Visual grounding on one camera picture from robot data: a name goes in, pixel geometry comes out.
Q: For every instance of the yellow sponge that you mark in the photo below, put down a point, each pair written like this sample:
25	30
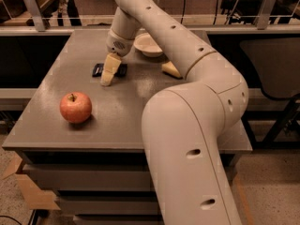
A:
169	68

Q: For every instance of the white paper bowl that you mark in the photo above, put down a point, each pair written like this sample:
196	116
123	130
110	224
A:
147	46

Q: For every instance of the grey drawer cabinet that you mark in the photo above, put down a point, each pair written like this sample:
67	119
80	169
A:
98	168

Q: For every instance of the dark blue rxbar wrapper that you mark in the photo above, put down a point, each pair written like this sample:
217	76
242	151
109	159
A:
98	68

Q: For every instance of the cardboard box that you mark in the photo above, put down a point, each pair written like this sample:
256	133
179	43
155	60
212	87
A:
34	197

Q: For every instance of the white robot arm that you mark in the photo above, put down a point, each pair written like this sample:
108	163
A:
181	124

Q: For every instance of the red apple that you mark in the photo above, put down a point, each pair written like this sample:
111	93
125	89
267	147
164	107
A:
75	107

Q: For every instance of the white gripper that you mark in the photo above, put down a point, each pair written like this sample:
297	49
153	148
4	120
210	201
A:
119	45

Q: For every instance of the metal railing frame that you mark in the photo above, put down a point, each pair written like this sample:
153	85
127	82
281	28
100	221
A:
198	14

